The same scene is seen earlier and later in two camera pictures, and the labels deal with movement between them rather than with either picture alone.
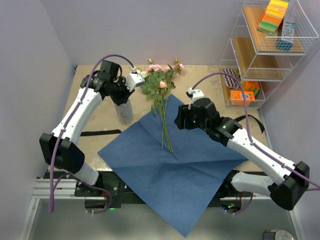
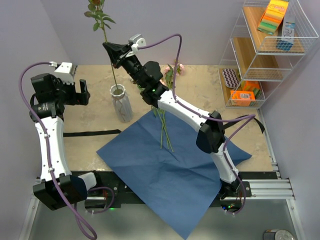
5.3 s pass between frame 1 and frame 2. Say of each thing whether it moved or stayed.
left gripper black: moved
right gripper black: moved
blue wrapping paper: stayed
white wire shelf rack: stayed
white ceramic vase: stayed
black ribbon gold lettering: stayed
